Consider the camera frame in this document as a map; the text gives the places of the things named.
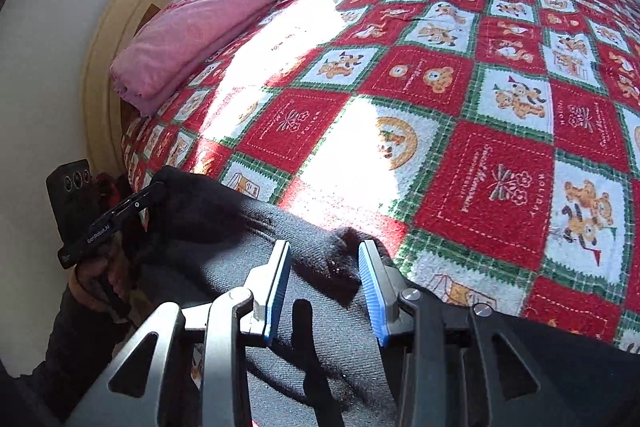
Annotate pink folded blanket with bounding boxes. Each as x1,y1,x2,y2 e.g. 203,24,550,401
110,0,286,118

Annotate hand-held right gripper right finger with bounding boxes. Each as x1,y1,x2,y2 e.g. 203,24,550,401
357,239,581,427

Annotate person's left forearm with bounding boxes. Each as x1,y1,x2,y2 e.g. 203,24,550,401
19,284,138,410

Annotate person's left hand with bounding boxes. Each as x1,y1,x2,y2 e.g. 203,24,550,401
74,238,137,310

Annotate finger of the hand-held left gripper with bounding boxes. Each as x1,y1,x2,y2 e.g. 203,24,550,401
106,181,168,222

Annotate black pants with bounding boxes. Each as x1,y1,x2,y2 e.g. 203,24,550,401
129,166,640,427

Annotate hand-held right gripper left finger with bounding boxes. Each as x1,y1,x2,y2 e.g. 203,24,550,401
65,240,293,427

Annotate red checkered printed blanket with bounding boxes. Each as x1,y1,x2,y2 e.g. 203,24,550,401
120,0,640,355

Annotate cream wooden headboard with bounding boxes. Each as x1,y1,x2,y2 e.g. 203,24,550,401
80,0,337,188

